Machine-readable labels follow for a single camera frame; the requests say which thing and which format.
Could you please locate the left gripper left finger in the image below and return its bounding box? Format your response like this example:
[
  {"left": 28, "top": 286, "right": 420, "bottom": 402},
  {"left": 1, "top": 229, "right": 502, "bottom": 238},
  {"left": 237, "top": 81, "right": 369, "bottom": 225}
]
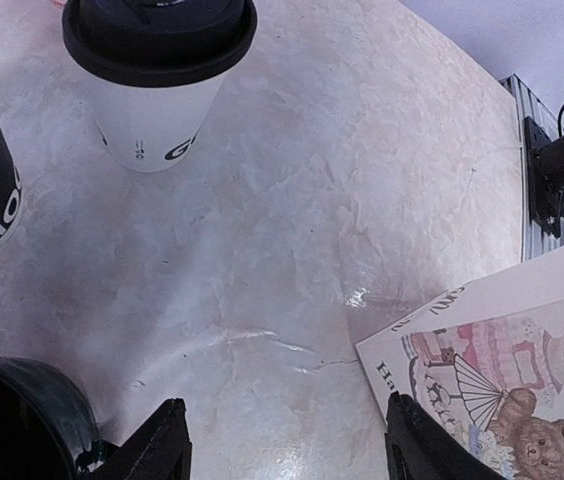
[{"left": 79, "top": 398, "right": 192, "bottom": 479}]

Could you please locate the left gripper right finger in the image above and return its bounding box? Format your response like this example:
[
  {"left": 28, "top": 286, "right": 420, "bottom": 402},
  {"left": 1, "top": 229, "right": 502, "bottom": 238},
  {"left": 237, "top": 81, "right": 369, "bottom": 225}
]
[{"left": 385, "top": 392, "right": 501, "bottom": 480}]

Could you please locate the white paper takeout bag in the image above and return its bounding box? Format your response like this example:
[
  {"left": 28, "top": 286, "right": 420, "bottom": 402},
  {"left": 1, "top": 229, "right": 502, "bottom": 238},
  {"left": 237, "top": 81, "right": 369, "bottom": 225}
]
[{"left": 357, "top": 246, "right": 564, "bottom": 479}]

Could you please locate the white paper cup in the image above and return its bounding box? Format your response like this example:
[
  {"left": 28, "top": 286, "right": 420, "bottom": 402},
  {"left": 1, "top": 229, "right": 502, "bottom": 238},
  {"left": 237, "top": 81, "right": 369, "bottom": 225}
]
[{"left": 61, "top": 0, "right": 259, "bottom": 174}]

